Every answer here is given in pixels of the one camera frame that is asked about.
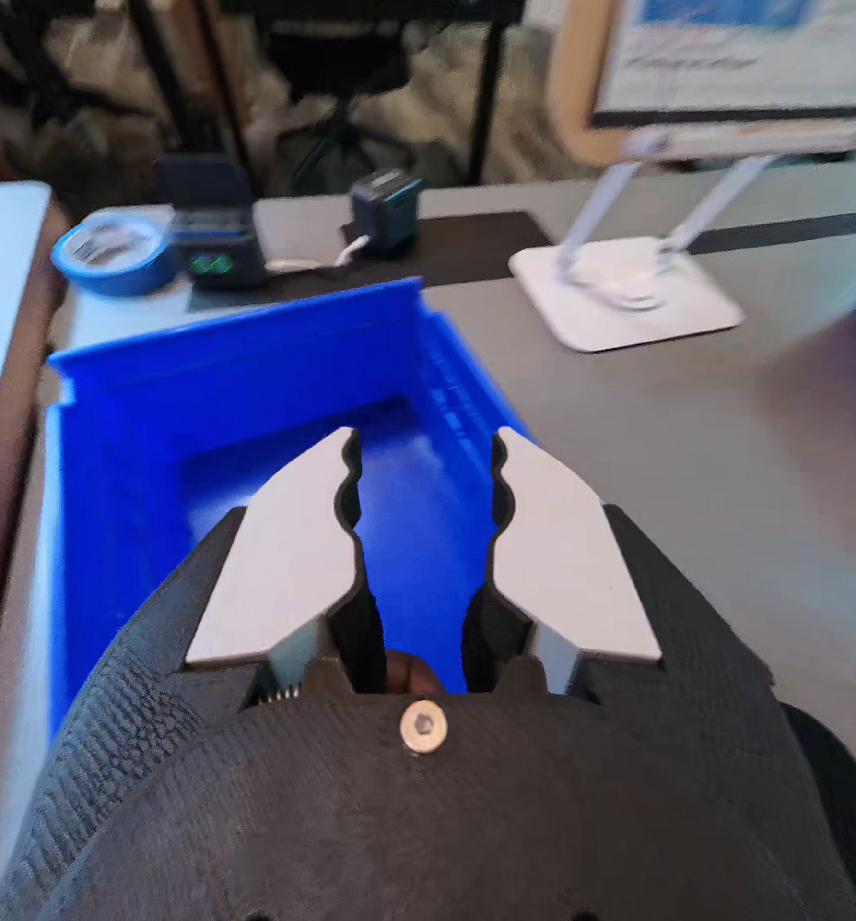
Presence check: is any wood-edged instruction board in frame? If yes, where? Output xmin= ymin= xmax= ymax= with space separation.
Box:
xmin=547 ymin=0 xmax=856 ymax=168

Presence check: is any grey teal case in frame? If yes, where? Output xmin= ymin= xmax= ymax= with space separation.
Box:
xmin=349 ymin=167 xmax=424 ymax=258

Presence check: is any blue plastic bin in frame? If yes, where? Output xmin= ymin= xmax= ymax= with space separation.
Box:
xmin=42 ymin=276 xmax=538 ymax=744

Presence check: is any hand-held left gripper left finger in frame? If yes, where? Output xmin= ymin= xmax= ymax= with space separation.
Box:
xmin=185 ymin=426 xmax=366 ymax=692

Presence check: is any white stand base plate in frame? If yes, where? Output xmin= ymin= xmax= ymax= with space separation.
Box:
xmin=507 ymin=153 xmax=747 ymax=355

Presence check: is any dark charger case with batteries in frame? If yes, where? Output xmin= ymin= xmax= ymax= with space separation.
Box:
xmin=153 ymin=153 xmax=268 ymax=293

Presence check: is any black light stand pole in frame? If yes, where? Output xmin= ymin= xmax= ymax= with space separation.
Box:
xmin=129 ymin=0 xmax=265 ymax=197

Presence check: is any person's left hand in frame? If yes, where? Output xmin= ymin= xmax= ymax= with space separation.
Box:
xmin=385 ymin=648 xmax=445 ymax=695

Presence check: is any blue tape roll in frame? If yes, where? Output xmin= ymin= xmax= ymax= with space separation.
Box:
xmin=50 ymin=210 xmax=178 ymax=298

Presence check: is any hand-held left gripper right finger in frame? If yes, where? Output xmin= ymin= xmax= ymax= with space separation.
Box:
xmin=482 ymin=428 xmax=665 ymax=695

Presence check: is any white cable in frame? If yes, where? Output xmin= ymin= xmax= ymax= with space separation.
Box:
xmin=264 ymin=232 xmax=373 ymax=276

